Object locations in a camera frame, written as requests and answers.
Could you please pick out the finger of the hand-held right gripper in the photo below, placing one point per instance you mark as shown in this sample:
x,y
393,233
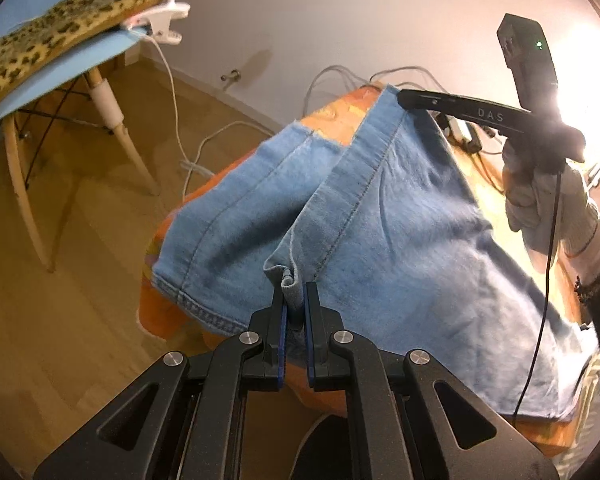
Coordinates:
x,y
450,105

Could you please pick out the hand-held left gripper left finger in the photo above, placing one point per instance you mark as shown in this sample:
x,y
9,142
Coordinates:
x,y
282,330

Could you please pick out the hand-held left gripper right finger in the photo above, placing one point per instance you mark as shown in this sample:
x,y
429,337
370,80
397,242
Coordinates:
x,y
310,330

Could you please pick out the blue denim pants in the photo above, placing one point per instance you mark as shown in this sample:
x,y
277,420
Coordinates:
x,y
405,240

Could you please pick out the person's right hand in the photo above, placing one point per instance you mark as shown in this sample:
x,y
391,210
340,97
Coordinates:
x,y
535,205

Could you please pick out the orange floral table cover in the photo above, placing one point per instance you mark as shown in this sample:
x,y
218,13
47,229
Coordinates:
x,y
330,115

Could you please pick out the white green patterned cloth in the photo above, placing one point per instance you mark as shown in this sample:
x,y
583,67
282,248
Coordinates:
x,y
585,410

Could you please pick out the white clip lamp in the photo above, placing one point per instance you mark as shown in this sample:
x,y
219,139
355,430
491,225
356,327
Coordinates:
x,y
165,17

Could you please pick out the blue chair with wooden legs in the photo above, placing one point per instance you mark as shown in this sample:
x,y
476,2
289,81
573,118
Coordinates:
x,y
55,77

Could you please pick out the leopard print cushion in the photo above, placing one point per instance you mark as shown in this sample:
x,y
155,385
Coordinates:
x,y
40,40

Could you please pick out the metal wall fitting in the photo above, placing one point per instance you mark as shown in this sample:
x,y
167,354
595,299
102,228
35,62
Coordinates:
x,y
231,76

